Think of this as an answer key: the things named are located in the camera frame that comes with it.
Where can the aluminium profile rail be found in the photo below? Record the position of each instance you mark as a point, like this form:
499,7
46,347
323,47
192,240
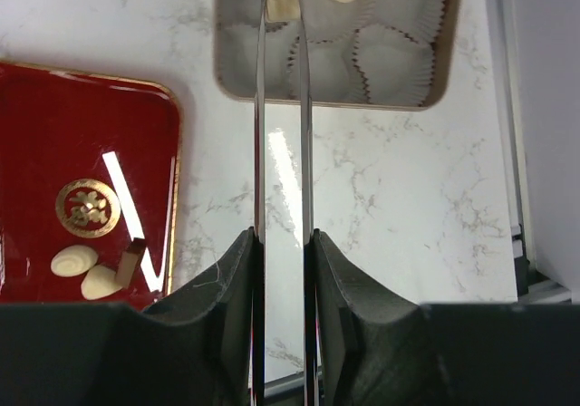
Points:
532,286

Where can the steel kitchen tongs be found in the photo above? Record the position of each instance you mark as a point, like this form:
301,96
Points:
311,391

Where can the cream heart chocolate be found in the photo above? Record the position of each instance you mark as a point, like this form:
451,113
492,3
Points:
98,283

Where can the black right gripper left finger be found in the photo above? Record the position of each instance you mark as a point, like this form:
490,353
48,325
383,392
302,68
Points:
190,348

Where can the brown rectangular chocolate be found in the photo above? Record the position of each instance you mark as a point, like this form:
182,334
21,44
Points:
130,261

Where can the gold chocolate box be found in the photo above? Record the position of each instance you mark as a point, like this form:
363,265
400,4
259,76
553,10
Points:
384,54

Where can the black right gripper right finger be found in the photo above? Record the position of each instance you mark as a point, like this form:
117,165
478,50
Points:
378,348

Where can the cream oval chocolate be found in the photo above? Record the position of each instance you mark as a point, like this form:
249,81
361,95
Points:
73,261

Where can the red lacquer tray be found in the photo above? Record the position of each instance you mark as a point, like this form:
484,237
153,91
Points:
86,159

